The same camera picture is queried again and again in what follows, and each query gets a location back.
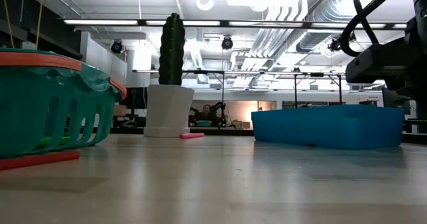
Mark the black computer monitor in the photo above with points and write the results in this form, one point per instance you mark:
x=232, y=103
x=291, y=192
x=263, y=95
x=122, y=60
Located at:
x=395, y=108
x=133, y=97

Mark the bright pink pen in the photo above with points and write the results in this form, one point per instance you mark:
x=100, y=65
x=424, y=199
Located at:
x=192, y=135

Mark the person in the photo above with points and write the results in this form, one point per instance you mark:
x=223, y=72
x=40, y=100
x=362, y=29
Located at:
x=206, y=110

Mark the red pencil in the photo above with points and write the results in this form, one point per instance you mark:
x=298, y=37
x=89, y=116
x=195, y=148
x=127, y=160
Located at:
x=36, y=160

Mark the cardboard box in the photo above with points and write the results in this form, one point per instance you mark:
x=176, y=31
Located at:
x=241, y=125

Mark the black track spotlight cluster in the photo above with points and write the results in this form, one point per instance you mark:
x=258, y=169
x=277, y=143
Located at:
x=333, y=45

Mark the green cactus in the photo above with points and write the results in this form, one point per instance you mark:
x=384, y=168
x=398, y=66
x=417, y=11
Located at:
x=171, y=50

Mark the black background robot arm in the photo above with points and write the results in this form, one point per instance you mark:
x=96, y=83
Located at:
x=218, y=107

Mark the blue plastic bin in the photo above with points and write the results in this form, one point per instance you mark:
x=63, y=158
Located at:
x=327, y=127

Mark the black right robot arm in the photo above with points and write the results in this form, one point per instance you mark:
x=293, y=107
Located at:
x=421, y=4

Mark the round black ceiling lamp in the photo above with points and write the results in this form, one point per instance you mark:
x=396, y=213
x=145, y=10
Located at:
x=227, y=43
x=116, y=47

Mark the white hexagonal plant pot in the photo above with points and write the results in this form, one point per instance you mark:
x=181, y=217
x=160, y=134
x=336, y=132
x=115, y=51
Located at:
x=168, y=110

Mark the silver ventilation duct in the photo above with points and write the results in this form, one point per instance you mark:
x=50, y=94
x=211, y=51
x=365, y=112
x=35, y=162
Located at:
x=327, y=10

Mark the black background frame stand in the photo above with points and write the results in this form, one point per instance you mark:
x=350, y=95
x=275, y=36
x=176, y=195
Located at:
x=295, y=90

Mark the overhead light bar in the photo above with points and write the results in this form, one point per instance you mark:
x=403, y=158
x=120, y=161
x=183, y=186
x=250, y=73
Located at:
x=224, y=23

